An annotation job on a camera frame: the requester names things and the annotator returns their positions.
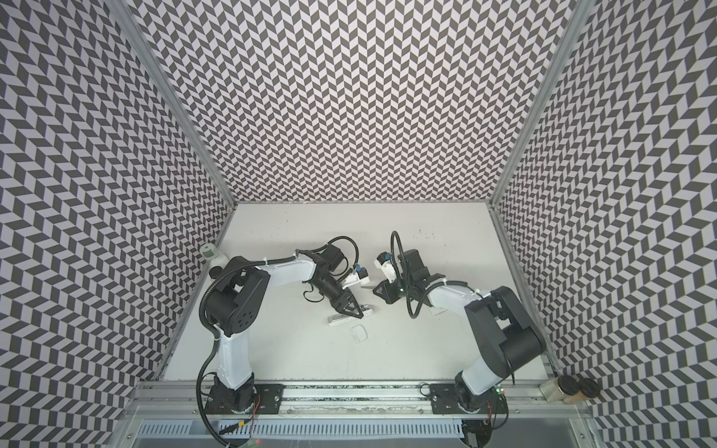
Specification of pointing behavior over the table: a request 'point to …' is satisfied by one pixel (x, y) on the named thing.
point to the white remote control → (341, 318)
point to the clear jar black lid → (559, 387)
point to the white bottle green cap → (214, 256)
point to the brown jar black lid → (587, 388)
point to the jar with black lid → (215, 271)
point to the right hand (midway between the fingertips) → (377, 297)
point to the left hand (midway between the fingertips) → (357, 312)
